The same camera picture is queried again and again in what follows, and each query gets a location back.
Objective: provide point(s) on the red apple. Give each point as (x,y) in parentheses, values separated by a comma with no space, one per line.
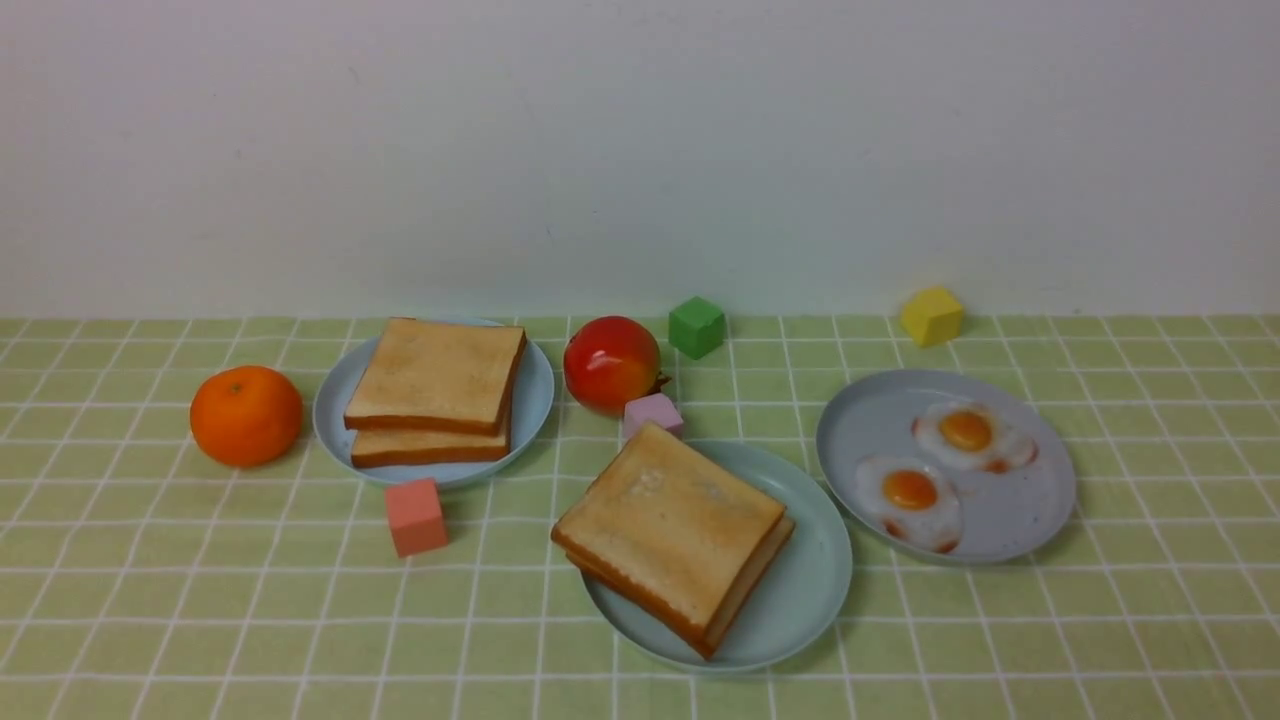
(610,362)

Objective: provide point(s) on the yellow cube block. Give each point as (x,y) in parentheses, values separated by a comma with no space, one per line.
(932,317)

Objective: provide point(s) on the fried egg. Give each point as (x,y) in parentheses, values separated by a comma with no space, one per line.
(909,501)
(972,437)

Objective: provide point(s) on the back fried egg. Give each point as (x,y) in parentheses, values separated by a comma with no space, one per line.
(972,437)

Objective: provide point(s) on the light blue bread plate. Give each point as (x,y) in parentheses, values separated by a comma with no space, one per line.
(530,402)

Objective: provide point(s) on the front fried egg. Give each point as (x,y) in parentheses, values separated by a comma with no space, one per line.
(909,501)

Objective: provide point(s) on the orange mandarin fruit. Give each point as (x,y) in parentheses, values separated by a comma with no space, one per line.
(246,416)

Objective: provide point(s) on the salmon cube block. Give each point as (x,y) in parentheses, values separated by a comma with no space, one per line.
(415,517)

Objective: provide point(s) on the grey-blue egg plate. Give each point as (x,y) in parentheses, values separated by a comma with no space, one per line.
(1006,516)

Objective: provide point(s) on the green checkered tablecloth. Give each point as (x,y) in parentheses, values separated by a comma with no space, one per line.
(143,581)

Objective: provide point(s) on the pink cube block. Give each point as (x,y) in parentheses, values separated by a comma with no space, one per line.
(658,409)

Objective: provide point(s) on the teal empty centre plate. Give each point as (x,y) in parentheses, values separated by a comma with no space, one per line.
(795,601)

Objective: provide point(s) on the green cube block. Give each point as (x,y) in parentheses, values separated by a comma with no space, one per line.
(697,327)

